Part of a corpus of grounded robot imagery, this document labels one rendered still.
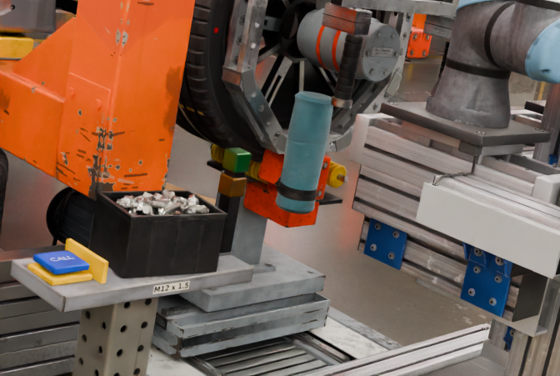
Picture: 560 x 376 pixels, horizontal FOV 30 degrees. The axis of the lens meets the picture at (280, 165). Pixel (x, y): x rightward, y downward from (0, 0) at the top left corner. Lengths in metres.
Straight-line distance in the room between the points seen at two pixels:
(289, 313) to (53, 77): 0.88
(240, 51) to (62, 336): 0.70
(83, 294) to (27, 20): 0.86
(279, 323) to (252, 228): 0.24
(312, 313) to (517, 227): 1.14
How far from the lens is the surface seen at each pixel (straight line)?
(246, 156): 1.99
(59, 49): 2.15
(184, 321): 2.47
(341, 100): 2.14
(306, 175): 2.28
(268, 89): 2.45
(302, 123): 2.25
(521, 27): 1.75
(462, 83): 1.84
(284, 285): 2.63
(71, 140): 2.07
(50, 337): 2.18
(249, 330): 2.56
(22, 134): 2.23
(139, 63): 1.97
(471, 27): 1.84
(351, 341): 2.75
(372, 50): 2.29
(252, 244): 2.64
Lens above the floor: 1.12
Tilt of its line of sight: 14 degrees down
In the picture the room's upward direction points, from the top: 11 degrees clockwise
